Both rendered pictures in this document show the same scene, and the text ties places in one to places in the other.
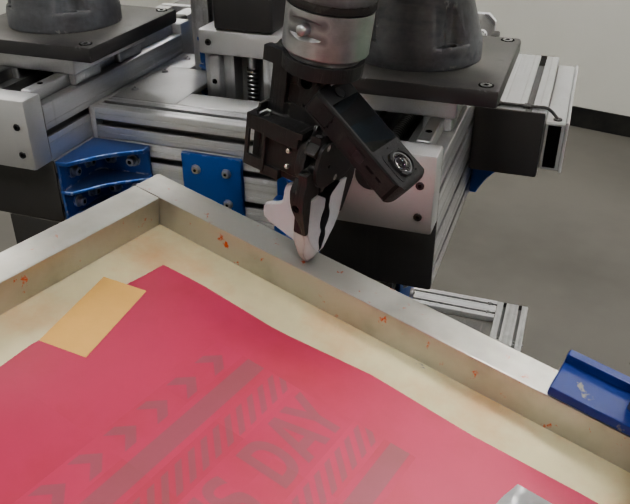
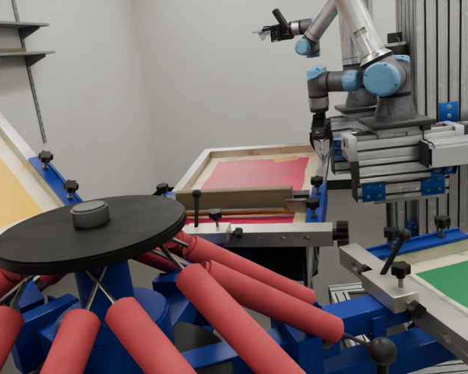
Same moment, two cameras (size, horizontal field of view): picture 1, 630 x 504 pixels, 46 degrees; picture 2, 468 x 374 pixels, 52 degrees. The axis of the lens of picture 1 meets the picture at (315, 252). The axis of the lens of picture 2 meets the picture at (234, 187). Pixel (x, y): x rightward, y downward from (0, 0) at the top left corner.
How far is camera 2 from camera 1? 1.67 m
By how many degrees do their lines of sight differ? 68
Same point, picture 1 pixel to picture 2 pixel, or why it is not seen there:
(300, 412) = (284, 179)
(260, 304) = (310, 167)
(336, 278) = (320, 163)
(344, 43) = (312, 104)
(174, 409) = (271, 171)
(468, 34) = (391, 111)
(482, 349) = not seen: hidden behind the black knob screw
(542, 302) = not seen: outside the picture
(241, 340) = (296, 169)
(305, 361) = (299, 175)
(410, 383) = (307, 184)
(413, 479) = not seen: hidden behind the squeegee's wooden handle
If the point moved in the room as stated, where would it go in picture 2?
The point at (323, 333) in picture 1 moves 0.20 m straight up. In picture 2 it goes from (310, 174) to (307, 123)
